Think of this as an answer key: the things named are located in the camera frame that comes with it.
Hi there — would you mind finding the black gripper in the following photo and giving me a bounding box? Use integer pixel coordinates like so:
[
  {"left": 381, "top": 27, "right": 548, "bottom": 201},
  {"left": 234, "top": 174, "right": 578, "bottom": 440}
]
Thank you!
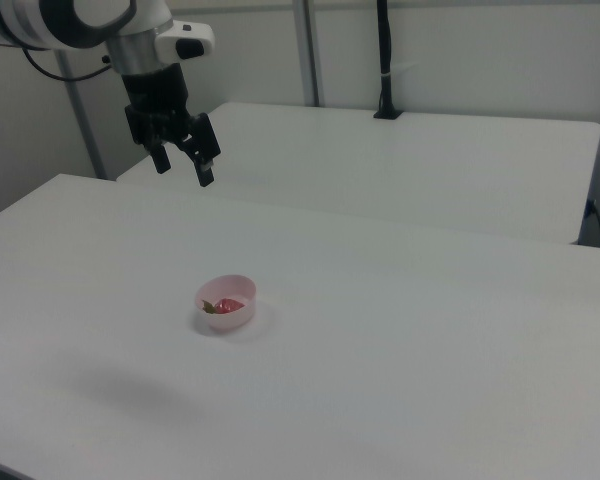
[{"left": 121, "top": 63, "right": 222, "bottom": 188}]

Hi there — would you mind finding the red toy strawberry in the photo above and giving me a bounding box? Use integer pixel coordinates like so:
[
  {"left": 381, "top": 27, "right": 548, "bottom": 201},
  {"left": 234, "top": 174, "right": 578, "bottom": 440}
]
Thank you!
[{"left": 201, "top": 297, "right": 246, "bottom": 316}]

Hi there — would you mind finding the pink plastic bowl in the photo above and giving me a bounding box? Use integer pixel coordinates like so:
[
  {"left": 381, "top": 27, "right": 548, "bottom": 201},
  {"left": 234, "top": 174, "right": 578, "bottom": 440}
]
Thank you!
[{"left": 194, "top": 273, "right": 258, "bottom": 335}]

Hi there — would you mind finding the white side table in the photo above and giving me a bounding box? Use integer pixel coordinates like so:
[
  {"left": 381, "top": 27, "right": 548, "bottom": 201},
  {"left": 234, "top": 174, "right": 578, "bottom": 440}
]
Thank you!
[{"left": 115, "top": 102, "right": 600, "bottom": 246}]

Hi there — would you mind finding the aluminium frame post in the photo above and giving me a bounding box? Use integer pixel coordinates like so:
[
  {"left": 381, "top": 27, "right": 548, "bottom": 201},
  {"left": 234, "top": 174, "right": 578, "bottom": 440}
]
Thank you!
[
  {"left": 293, "top": 0, "right": 326, "bottom": 107},
  {"left": 54, "top": 49, "right": 106, "bottom": 180}
]

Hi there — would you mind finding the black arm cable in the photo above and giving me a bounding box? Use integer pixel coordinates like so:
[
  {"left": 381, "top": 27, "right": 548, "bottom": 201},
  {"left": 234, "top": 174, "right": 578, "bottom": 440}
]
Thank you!
[{"left": 22, "top": 47, "right": 112, "bottom": 82}]

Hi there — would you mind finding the black camera stand pole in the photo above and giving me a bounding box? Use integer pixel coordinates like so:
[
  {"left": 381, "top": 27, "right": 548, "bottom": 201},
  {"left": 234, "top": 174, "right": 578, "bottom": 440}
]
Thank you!
[{"left": 372, "top": 0, "right": 404, "bottom": 121}]

